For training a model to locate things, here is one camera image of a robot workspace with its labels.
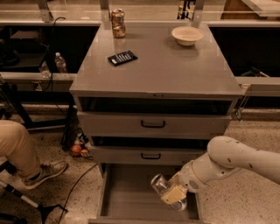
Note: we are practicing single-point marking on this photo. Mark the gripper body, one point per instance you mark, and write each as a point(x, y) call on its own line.
point(186, 178)

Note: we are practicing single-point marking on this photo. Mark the silver redbull can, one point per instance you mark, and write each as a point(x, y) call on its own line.
point(159, 184)

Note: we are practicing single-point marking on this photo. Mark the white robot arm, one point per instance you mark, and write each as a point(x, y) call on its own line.
point(224, 157)

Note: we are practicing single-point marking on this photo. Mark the bottom grey open drawer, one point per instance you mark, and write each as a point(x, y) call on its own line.
point(128, 198)

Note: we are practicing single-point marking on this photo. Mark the middle grey drawer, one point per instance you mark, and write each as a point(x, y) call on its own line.
point(143, 156)

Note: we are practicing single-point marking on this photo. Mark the grey drawer cabinet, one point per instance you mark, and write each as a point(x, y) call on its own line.
point(166, 78)

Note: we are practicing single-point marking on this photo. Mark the top grey drawer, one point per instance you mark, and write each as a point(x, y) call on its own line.
point(98, 124)

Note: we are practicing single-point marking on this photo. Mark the crushed golden can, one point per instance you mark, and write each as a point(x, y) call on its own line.
point(118, 25)

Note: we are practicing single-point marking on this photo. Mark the basket of toy fruit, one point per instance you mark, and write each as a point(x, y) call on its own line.
point(80, 147)

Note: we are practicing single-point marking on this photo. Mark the grey sneaker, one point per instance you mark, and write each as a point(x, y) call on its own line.
point(47, 171)

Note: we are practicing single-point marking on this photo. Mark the black snack packet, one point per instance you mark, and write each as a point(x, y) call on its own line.
point(122, 58)

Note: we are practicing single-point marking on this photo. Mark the white paper bowl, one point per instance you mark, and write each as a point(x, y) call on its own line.
point(187, 35)

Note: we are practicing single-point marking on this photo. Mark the person leg beige trousers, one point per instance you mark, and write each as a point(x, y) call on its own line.
point(17, 146)

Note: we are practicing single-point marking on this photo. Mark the clear water bottle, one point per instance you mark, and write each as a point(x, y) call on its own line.
point(60, 63)

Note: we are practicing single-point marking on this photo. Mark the black white stand leg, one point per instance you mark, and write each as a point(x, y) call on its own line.
point(44, 210)

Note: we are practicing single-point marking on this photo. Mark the black table frame leg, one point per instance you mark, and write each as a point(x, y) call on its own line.
point(10, 96)

